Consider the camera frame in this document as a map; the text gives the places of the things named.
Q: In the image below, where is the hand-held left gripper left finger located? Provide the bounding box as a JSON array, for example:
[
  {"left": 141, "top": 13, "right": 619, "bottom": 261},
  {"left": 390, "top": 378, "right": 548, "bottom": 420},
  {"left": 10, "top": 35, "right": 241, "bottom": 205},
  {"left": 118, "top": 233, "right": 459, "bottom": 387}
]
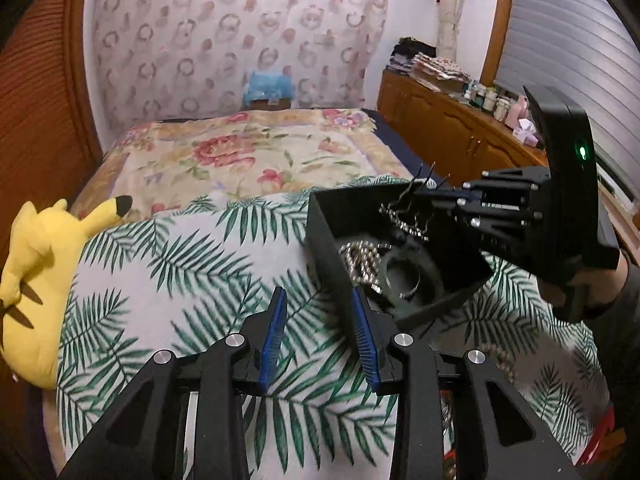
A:
[{"left": 59, "top": 286, "right": 289, "bottom": 480}]

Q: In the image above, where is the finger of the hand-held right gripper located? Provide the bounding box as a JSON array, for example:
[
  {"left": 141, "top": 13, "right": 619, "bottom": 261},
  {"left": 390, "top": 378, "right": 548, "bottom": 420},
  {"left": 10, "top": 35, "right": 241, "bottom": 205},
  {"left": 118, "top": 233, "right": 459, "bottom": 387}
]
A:
[
  {"left": 452, "top": 199, "right": 543, "bottom": 261},
  {"left": 414, "top": 166, "right": 551, "bottom": 207}
]

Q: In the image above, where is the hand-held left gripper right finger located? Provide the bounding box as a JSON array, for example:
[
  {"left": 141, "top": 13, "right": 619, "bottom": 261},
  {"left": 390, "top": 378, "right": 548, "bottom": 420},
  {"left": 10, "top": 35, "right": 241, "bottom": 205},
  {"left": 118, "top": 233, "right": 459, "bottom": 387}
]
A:
[{"left": 350, "top": 286, "right": 583, "bottom": 480}]

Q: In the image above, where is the silver chain necklace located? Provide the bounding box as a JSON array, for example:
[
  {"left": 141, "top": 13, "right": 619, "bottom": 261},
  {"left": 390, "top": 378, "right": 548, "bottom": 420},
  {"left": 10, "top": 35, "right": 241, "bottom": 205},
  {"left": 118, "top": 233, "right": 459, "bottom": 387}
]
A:
[{"left": 378, "top": 162, "right": 448, "bottom": 243}]

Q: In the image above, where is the black jewelry box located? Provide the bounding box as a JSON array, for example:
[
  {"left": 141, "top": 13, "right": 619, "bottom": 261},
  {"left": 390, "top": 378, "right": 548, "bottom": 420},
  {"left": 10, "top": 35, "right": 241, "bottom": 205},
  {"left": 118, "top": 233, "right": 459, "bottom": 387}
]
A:
[{"left": 306, "top": 182, "right": 494, "bottom": 332}]

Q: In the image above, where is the person's right hand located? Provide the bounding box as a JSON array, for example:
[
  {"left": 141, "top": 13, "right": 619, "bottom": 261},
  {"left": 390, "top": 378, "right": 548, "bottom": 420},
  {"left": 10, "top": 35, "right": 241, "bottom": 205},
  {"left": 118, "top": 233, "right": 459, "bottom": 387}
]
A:
[{"left": 539, "top": 252, "right": 632, "bottom": 322}]

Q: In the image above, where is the pink paper box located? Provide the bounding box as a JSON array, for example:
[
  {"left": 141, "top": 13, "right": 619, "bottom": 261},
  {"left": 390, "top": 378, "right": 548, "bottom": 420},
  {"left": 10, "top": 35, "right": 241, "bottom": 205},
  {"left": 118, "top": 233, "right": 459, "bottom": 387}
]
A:
[{"left": 504, "top": 100, "right": 545, "bottom": 148}]

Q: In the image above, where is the wooden sideboard cabinet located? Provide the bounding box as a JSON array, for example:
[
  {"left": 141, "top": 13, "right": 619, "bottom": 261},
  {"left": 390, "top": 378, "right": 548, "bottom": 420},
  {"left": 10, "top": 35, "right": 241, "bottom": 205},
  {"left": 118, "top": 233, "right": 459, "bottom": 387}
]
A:
[{"left": 376, "top": 69, "right": 640, "bottom": 261}]

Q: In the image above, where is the group of small bottles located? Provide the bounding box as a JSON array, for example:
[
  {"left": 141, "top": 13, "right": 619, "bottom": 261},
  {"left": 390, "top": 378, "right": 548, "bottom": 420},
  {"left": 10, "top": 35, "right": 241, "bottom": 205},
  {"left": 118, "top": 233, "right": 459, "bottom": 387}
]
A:
[{"left": 461, "top": 80, "right": 517, "bottom": 121}]

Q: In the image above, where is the palm leaf print cloth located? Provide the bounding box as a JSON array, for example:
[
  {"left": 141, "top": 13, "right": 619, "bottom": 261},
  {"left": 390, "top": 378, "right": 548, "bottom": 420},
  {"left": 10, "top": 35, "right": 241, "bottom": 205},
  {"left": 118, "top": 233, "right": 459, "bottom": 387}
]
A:
[{"left": 55, "top": 175, "right": 612, "bottom": 471}]

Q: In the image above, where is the pile of folded clothes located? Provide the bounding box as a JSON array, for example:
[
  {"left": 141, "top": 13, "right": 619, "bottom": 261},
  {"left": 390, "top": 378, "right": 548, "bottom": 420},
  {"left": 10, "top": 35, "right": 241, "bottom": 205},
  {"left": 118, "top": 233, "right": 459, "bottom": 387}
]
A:
[{"left": 386, "top": 36, "right": 473, "bottom": 93}]

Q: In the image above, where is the grey window blind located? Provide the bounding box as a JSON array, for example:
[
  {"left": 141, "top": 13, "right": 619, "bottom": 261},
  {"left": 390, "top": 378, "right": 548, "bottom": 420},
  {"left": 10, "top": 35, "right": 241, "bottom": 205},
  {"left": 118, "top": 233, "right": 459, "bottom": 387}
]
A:
[{"left": 492, "top": 0, "right": 640, "bottom": 186}]

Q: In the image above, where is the white tied curtain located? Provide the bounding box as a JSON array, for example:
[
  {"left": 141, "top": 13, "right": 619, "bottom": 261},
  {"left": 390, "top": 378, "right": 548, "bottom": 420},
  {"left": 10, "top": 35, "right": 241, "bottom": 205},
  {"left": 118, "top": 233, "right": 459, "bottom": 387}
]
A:
[{"left": 434, "top": 0, "right": 471, "bottom": 61}]

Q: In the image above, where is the floral blanket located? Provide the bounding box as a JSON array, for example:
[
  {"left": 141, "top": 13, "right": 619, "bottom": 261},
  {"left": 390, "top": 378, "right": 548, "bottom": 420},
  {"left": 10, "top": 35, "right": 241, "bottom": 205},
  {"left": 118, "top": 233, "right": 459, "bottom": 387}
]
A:
[{"left": 70, "top": 107, "right": 416, "bottom": 226}]

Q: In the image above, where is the red plastic item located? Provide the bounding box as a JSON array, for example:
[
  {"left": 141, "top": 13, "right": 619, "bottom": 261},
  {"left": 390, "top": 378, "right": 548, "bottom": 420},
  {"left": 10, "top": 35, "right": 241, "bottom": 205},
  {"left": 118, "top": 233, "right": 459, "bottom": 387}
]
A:
[{"left": 575, "top": 405, "right": 617, "bottom": 466}]

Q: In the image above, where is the yellow plush toy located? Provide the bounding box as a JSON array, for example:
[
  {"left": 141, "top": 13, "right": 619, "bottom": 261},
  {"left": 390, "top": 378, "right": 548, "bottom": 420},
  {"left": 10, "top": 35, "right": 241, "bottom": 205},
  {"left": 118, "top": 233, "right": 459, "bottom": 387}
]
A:
[{"left": 0, "top": 195, "right": 134, "bottom": 391}]

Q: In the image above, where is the blue plush toy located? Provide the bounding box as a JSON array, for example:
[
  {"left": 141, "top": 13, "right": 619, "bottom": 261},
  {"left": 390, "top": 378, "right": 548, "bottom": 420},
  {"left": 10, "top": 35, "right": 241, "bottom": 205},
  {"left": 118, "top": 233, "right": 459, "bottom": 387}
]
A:
[{"left": 244, "top": 65, "right": 296, "bottom": 103}]

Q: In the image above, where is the wooden slatted wardrobe door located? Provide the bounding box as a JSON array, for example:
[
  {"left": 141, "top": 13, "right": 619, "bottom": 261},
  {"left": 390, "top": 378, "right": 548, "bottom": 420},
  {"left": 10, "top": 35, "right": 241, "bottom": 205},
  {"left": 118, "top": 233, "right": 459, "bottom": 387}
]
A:
[{"left": 0, "top": 0, "right": 106, "bottom": 211}]

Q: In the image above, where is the silver bead necklace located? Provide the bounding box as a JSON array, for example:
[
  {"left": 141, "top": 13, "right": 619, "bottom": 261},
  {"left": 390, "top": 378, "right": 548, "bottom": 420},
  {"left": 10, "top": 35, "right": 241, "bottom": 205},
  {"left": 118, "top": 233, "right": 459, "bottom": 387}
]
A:
[{"left": 337, "top": 241, "right": 396, "bottom": 291}]

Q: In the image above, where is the black round bracelet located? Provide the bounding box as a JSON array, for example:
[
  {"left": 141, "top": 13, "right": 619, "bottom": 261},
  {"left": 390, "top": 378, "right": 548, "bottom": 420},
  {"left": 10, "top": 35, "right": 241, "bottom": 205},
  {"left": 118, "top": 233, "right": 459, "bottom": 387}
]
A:
[{"left": 377, "top": 242, "right": 445, "bottom": 313}]

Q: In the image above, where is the ring pattern wall cloth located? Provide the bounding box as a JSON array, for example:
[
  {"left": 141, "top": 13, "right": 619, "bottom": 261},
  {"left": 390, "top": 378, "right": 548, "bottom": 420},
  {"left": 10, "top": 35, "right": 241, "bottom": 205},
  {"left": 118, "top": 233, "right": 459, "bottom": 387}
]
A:
[{"left": 85, "top": 0, "right": 390, "bottom": 137}]

